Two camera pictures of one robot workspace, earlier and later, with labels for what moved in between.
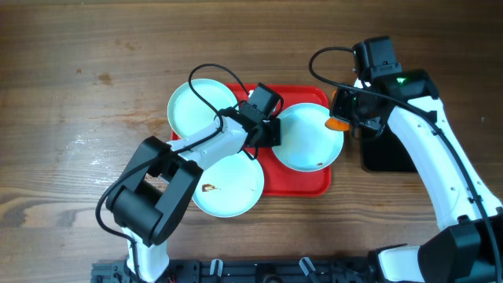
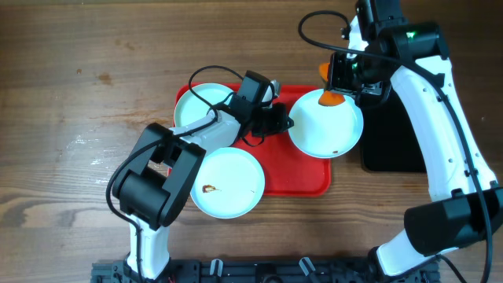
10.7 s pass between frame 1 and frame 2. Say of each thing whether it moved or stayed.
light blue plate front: stayed
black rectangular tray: stayed
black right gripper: moved
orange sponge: moved
